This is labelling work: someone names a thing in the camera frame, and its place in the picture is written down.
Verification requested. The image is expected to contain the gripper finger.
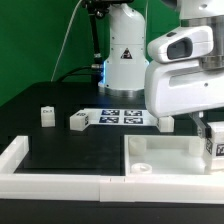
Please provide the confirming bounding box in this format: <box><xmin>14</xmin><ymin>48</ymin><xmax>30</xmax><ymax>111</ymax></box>
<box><xmin>189</xmin><ymin>112</ymin><xmax>210</xmax><ymax>139</ymax></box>

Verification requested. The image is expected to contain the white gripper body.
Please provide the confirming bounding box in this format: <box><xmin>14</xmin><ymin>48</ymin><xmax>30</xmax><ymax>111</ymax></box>
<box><xmin>145</xmin><ymin>60</ymin><xmax>224</xmax><ymax>118</ymax></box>

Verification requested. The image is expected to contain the white square tabletop part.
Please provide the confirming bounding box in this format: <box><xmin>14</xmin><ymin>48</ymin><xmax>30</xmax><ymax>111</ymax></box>
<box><xmin>124</xmin><ymin>135</ymin><xmax>206</xmax><ymax>176</ymax></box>

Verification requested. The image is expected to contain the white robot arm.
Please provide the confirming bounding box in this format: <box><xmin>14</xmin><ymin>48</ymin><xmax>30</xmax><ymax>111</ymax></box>
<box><xmin>99</xmin><ymin>0</ymin><xmax>224</xmax><ymax>138</ymax></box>

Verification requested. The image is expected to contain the white marker tag sheet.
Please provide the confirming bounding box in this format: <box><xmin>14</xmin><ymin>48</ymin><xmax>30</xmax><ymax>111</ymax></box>
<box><xmin>84</xmin><ymin>108</ymin><xmax>157</xmax><ymax>126</ymax></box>

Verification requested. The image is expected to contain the white U-shaped fence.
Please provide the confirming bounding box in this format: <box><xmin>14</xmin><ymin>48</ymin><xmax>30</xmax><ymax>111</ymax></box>
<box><xmin>0</xmin><ymin>136</ymin><xmax>224</xmax><ymax>204</ymax></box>

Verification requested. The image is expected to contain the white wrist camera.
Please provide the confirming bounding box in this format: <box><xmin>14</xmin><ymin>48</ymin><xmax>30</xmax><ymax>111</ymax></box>
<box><xmin>147</xmin><ymin>26</ymin><xmax>214</xmax><ymax>63</ymax></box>

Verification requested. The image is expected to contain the black cable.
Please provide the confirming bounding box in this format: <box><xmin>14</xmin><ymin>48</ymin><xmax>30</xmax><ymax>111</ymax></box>
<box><xmin>57</xmin><ymin>65</ymin><xmax>94</xmax><ymax>83</ymax></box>

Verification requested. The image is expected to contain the white cable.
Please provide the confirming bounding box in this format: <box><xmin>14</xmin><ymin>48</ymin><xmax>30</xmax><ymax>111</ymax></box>
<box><xmin>50</xmin><ymin>0</ymin><xmax>84</xmax><ymax>83</ymax></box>

